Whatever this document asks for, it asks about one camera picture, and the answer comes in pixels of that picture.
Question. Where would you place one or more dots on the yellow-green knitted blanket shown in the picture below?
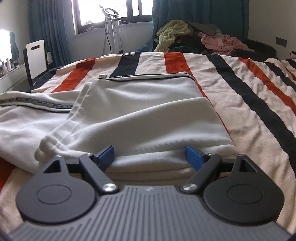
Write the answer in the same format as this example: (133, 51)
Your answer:
(172, 34)

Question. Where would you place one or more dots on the blue curtain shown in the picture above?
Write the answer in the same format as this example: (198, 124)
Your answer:
(50, 30)
(198, 11)

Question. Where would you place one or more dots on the teal hanging cloth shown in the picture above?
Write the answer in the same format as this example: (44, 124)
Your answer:
(14, 45)

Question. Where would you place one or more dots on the striped orange black blanket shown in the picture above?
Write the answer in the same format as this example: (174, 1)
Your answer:
(254, 92)

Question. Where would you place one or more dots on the white dressing table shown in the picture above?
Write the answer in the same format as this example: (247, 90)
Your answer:
(11, 80)

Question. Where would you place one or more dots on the wavy white framed mirror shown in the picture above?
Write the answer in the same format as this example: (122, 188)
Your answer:
(5, 44)

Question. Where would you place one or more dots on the white backed black chair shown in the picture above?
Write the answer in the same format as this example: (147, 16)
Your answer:
(34, 60)

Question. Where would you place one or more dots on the row of cosmetic bottles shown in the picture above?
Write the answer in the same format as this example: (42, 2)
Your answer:
(8, 64)

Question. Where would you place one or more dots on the pink garment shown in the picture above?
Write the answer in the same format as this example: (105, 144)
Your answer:
(219, 42)

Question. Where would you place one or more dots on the dark clothes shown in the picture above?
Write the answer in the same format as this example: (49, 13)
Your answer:
(185, 42)

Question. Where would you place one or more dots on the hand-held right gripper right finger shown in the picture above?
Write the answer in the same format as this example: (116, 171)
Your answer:
(194, 157)

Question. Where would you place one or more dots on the black armchair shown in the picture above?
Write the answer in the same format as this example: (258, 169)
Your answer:
(259, 49)

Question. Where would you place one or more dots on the dark framed window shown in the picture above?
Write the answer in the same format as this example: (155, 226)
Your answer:
(108, 11)

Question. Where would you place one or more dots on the small grey cloth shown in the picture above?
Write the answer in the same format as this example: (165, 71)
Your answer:
(89, 29)

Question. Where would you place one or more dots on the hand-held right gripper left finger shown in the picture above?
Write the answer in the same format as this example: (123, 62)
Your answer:
(107, 155)

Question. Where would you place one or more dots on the grey-green garment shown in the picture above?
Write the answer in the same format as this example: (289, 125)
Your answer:
(205, 26)

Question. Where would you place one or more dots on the white garment steamer stand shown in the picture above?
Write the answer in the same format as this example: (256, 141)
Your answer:
(113, 30)

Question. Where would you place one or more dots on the white jacket with dark trim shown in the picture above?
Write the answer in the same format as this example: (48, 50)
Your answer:
(143, 109)

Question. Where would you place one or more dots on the dark wall switch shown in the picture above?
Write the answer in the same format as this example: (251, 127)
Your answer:
(281, 41)

